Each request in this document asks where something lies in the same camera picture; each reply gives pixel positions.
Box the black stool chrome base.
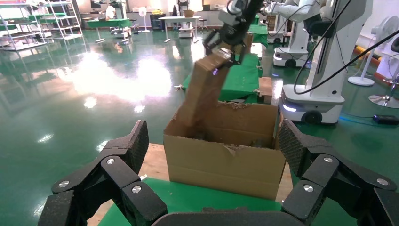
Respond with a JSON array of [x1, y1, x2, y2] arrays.
[[368, 37, 399, 109]]

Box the large open cardboard carton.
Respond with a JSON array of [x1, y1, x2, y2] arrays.
[[163, 101, 286, 200]]

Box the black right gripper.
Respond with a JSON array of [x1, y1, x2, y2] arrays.
[[203, 0, 265, 65]]

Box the large white pedestal fan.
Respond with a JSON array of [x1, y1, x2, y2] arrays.
[[347, 16, 399, 87]]

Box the black cabinet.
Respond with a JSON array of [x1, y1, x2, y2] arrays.
[[150, 13, 167, 31]]

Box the small green table cloth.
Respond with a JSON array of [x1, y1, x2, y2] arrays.
[[182, 53, 264, 104]]

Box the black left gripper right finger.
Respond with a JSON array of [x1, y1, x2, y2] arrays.
[[277, 118, 399, 226]]

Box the long black robot cable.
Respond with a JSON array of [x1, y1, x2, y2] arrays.
[[293, 0, 399, 95]]

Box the small white pedestal fan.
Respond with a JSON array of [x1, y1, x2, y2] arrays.
[[138, 7, 151, 33]]

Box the green covered table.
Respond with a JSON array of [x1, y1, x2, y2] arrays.
[[87, 18, 132, 43]]

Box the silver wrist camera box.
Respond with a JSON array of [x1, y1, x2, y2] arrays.
[[218, 8, 243, 31]]

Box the small taped cardboard box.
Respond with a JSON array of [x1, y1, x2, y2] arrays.
[[177, 47, 234, 127]]

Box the white low cart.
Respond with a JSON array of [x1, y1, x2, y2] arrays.
[[178, 26, 194, 39]]

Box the white table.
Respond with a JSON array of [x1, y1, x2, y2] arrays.
[[158, 16, 202, 43]]

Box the white wheeled robot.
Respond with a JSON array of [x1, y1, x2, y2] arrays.
[[278, 0, 374, 125], [263, 0, 311, 69]]

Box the white metal shelf rack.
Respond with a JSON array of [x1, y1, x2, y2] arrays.
[[0, 3, 48, 51], [45, 0, 84, 40]]

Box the black power brick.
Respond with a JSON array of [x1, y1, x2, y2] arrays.
[[373, 114, 399, 126]]

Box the large green table cloth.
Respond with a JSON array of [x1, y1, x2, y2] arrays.
[[98, 178, 283, 226]]

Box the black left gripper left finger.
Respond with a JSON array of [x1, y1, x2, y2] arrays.
[[37, 120, 168, 226]]

